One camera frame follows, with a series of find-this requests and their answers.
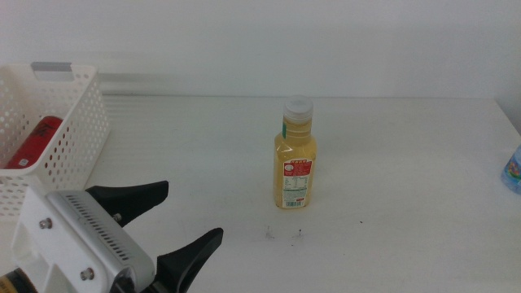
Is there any red cola can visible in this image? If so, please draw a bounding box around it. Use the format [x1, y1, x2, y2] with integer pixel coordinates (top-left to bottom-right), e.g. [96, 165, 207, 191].
[4, 116, 64, 170]

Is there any yellow juice bottle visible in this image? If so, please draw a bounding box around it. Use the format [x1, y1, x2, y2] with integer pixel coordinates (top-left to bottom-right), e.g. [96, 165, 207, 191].
[273, 94, 318, 210]

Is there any small water bottle blue cap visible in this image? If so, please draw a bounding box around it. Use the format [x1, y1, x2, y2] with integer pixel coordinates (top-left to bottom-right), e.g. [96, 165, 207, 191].
[500, 145, 521, 195]

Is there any white perforated plastic basket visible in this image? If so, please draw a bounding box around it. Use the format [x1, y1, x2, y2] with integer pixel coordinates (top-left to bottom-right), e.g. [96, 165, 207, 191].
[0, 63, 111, 221]

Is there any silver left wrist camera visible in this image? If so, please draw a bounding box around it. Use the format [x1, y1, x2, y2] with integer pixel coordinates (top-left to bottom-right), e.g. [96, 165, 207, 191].
[45, 190, 157, 293]

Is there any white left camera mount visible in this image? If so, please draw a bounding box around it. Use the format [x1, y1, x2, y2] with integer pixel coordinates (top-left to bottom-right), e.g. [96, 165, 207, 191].
[11, 186, 113, 293]

